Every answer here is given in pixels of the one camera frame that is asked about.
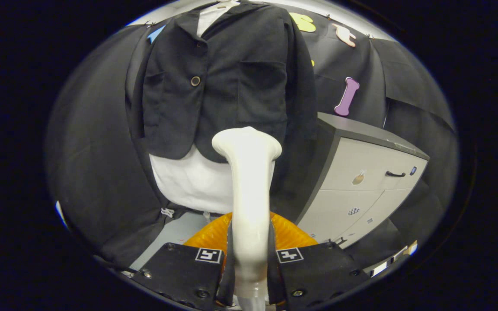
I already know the grey cabinet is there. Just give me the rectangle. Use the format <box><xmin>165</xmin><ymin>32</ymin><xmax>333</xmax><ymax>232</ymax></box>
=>
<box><xmin>294</xmin><ymin>112</ymin><xmax>430</xmax><ymax>250</ymax></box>

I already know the black backdrop cloth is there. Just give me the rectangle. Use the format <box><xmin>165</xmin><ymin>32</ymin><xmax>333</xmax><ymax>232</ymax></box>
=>
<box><xmin>45</xmin><ymin>2</ymin><xmax>459</xmax><ymax>268</ymax></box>

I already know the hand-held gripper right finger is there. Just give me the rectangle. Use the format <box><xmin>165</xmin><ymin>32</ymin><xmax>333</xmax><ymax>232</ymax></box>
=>
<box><xmin>268</xmin><ymin>212</ymin><xmax>373</xmax><ymax>311</ymax></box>

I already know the black suit jacket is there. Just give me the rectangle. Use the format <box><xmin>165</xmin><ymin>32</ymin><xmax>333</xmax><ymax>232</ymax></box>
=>
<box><xmin>124</xmin><ymin>0</ymin><xmax>319</xmax><ymax>216</ymax></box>

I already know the white garment steamer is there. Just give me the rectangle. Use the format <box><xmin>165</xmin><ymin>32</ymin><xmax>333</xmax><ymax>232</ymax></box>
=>
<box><xmin>211</xmin><ymin>126</ymin><xmax>283</xmax><ymax>311</ymax></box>

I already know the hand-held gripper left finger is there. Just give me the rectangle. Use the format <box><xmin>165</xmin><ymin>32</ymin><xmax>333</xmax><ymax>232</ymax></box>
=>
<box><xmin>130</xmin><ymin>212</ymin><xmax>235</xmax><ymax>311</ymax></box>

